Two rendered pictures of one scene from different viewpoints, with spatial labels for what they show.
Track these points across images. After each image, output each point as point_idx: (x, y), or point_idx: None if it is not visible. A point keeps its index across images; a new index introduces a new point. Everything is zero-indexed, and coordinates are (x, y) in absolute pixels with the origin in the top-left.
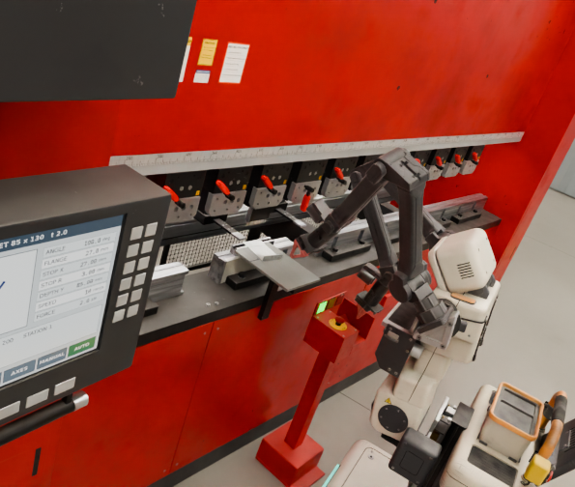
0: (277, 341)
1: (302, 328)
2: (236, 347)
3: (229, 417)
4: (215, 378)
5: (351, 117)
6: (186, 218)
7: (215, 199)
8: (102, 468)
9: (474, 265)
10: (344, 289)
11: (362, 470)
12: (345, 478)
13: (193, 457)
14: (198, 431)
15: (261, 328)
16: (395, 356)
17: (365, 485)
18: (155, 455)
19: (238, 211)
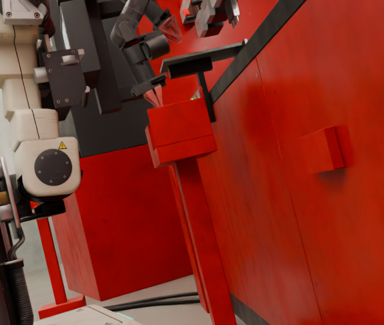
0: (236, 169)
1: (244, 159)
2: (219, 156)
3: (252, 271)
4: (224, 191)
5: None
6: (201, 29)
7: (201, 9)
8: (219, 240)
9: None
10: (247, 100)
11: (100, 320)
12: (106, 313)
13: (253, 305)
14: (242, 263)
15: (220, 138)
16: (50, 101)
17: (82, 322)
18: (233, 262)
19: (209, 13)
